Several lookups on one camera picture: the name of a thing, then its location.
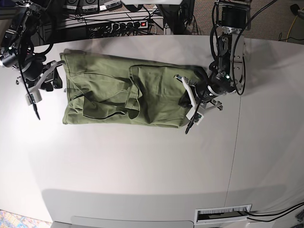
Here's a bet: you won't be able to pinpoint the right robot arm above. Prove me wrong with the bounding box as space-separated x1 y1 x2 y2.
0 0 64 88

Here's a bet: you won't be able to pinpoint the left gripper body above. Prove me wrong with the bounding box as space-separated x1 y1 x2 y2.
189 80 213 105

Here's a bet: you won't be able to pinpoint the yellow cable on floor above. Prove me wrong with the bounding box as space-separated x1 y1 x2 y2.
285 9 304 43

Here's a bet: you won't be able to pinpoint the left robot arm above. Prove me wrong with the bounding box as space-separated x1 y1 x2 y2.
189 0 251 105

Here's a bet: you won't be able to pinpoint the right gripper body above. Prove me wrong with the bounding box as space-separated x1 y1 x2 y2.
22 56 54 91

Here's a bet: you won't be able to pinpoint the black monitor stand post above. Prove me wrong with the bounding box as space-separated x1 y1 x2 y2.
156 0 192 35

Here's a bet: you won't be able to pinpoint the white power strip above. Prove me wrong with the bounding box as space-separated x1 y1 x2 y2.
112 20 149 30

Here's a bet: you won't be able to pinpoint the table cable grommet box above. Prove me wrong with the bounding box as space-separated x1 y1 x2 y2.
194 204 252 225

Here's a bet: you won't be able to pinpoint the green T-shirt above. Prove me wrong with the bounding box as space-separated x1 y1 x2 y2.
60 50 201 128

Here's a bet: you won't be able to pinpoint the black cables at grommet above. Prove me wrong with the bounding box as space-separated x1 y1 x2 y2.
246 202 304 223

